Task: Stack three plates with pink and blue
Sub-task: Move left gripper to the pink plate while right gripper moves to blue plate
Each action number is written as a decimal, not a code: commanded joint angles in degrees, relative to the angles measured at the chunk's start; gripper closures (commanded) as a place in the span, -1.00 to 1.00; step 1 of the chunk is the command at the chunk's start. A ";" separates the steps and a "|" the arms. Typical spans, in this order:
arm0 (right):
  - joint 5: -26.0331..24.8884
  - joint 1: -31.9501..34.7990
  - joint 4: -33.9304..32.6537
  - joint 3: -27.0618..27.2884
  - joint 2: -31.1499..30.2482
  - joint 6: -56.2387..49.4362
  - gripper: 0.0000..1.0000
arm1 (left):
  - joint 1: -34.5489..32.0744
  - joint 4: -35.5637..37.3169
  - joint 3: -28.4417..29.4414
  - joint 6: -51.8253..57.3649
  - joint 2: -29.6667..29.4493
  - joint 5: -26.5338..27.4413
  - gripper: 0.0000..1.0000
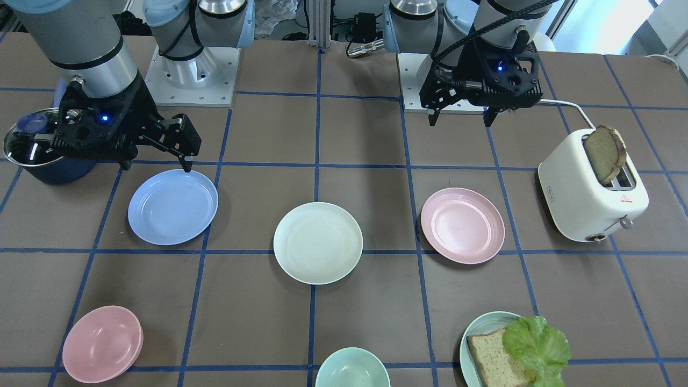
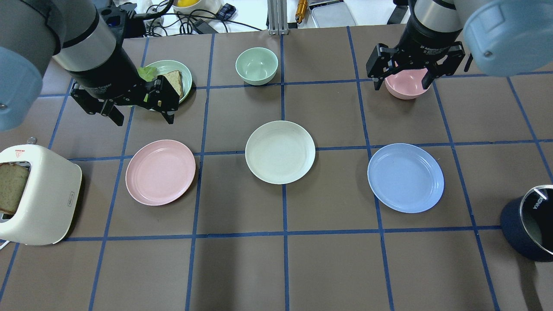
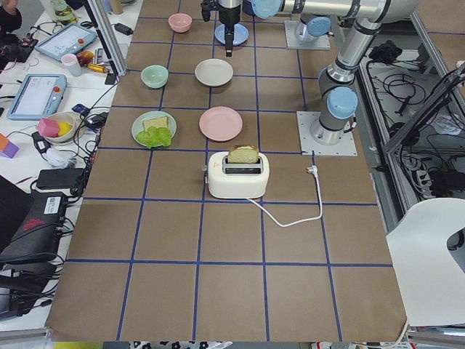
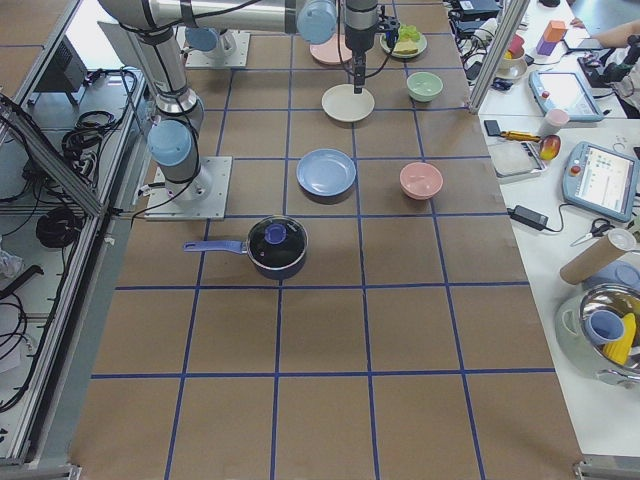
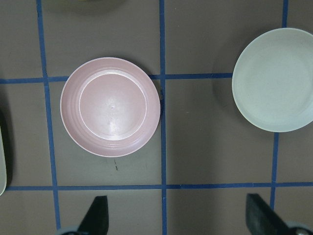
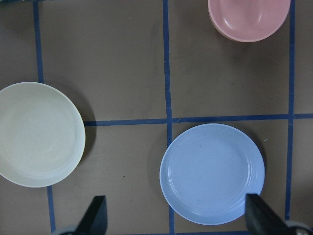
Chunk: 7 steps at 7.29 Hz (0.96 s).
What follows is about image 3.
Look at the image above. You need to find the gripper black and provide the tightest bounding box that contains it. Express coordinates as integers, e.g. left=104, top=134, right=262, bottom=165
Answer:
left=201, top=0, right=242, bottom=57

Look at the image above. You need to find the blue plate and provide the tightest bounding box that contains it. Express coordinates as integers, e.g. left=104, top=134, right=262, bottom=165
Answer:
left=214, top=23, right=249, bottom=46

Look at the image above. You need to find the pink plate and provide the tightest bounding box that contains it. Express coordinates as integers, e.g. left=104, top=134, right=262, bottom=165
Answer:
left=199, top=106, right=243, bottom=142

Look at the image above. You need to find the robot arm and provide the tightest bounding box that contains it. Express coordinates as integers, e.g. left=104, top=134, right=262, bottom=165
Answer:
left=201, top=1, right=331, bottom=57
left=271, top=0, right=419, bottom=145

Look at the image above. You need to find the cream plate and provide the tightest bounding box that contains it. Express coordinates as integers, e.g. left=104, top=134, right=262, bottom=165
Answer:
left=195, top=58, right=233, bottom=87

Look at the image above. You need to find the pink bowl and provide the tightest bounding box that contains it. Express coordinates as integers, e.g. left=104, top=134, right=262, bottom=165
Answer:
left=168, top=12, right=193, bottom=33

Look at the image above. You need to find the green bowl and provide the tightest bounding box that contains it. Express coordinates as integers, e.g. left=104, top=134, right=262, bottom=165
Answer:
left=140, top=65, right=169, bottom=89

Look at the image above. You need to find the black small power brick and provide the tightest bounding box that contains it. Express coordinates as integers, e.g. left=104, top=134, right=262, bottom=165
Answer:
left=114, top=23, right=134, bottom=36

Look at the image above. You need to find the bread slice on plate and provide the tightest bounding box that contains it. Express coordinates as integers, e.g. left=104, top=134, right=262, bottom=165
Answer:
left=142, top=116, right=169, bottom=131

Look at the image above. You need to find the toast in toaster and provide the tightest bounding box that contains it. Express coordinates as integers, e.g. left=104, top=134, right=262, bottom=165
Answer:
left=227, top=145, right=259, bottom=164

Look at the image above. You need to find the lettuce leaf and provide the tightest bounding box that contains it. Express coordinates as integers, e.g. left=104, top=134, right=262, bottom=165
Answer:
left=136, top=127, right=172, bottom=148

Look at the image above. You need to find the green plate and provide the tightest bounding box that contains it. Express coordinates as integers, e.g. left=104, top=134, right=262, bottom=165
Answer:
left=132, top=111, right=177, bottom=145

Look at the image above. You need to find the yellow utility knife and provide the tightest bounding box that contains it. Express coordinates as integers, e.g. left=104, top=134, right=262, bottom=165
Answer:
left=86, top=63, right=108, bottom=73

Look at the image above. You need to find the toy mango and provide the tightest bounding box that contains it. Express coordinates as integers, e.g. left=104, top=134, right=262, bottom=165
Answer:
left=76, top=50, right=94, bottom=67

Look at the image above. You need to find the teach pendant far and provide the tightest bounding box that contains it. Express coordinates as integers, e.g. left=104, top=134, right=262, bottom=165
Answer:
left=35, top=23, right=97, bottom=61

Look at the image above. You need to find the teach pendant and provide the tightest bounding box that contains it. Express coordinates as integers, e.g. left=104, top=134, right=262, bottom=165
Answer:
left=7, top=74, right=67, bottom=121
left=35, top=23, right=97, bottom=61

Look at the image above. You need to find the pink cup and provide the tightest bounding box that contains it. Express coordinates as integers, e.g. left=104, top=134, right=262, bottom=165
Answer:
left=60, top=54, right=82, bottom=77

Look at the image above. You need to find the beige bowl with toys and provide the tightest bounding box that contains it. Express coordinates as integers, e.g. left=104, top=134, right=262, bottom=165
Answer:
left=44, top=111, right=78, bottom=144

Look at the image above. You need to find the yellow toy fruit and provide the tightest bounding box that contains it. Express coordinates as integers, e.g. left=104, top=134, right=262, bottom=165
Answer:
left=57, top=122, right=73, bottom=137

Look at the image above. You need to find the teach pendant near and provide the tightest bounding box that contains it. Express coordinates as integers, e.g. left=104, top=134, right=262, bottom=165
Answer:
left=7, top=74, right=67, bottom=121

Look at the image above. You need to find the pink cube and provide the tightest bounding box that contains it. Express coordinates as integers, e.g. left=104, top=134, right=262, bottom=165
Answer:
left=37, top=118, right=60, bottom=137

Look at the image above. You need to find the black power adapter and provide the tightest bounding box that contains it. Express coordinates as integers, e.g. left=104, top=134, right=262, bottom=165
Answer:
left=36, top=168, right=84, bottom=189

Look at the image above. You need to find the purple toy block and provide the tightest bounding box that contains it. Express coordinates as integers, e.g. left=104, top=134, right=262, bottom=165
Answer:
left=0, top=134, right=19, bottom=159

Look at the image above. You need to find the black laptop computer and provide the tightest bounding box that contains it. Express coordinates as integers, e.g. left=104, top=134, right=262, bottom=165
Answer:
left=1, top=177, right=67, bottom=264

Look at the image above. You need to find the white chair back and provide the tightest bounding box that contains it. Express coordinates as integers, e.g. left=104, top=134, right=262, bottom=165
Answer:
left=387, top=198, right=464, bottom=326

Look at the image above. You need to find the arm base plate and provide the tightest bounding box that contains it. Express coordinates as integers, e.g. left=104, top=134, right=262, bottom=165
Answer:
left=285, top=20, right=331, bottom=50
left=296, top=111, right=357, bottom=156

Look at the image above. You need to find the aluminium frame post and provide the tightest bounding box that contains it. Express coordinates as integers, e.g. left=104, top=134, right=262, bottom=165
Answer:
left=84, top=0, right=127, bottom=77

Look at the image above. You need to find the white toaster power cable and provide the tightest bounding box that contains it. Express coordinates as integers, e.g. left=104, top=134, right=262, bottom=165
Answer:
left=246, top=165, right=324, bottom=228

